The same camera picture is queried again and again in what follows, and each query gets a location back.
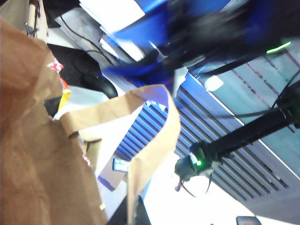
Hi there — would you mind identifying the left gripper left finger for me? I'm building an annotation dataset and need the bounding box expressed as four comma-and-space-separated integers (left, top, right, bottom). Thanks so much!
109, 198, 128, 225

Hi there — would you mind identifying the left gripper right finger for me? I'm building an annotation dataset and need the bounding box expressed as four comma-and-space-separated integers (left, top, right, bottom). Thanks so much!
135, 195, 152, 225

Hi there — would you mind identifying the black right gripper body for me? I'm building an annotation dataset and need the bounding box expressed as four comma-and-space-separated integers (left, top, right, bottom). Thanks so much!
175, 157, 196, 182

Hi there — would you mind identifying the printed brown paper bag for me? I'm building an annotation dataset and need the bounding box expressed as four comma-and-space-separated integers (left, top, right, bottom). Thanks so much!
0, 17, 181, 225

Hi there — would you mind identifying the small cardboard box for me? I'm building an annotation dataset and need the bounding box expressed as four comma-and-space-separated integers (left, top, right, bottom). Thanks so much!
97, 140, 129, 191

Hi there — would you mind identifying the blue slatted panel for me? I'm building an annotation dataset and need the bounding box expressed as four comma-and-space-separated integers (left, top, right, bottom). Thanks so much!
114, 86, 289, 203

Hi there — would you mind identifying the black device with red mark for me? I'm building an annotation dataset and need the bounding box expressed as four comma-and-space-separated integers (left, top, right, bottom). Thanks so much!
235, 215, 261, 225

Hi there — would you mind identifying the black computer mouse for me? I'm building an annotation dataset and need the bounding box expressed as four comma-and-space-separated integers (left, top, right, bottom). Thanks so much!
83, 72, 118, 99

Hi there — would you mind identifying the white paper sheet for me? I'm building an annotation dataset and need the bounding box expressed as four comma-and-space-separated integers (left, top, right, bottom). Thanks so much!
79, 0, 146, 34

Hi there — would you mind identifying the desk calendar on wooden stand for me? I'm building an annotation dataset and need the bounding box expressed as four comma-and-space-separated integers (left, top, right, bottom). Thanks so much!
23, 0, 49, 44

